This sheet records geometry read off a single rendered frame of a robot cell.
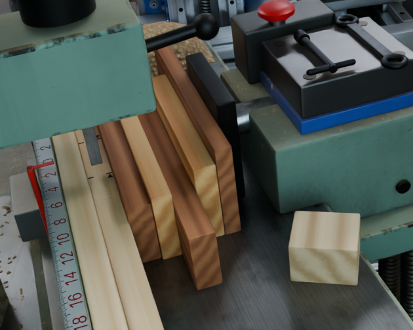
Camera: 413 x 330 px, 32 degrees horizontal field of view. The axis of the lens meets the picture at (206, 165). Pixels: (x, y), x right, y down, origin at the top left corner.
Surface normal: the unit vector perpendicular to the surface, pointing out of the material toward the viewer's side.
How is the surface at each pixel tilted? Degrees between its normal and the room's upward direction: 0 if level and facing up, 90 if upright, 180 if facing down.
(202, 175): 90
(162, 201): 90
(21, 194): 0
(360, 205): 90
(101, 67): 90
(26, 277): 0
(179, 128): 0
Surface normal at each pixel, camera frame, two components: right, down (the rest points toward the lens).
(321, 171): 0.28, 0.52
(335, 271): -0.21, 0.58
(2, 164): -0.11, -0.81
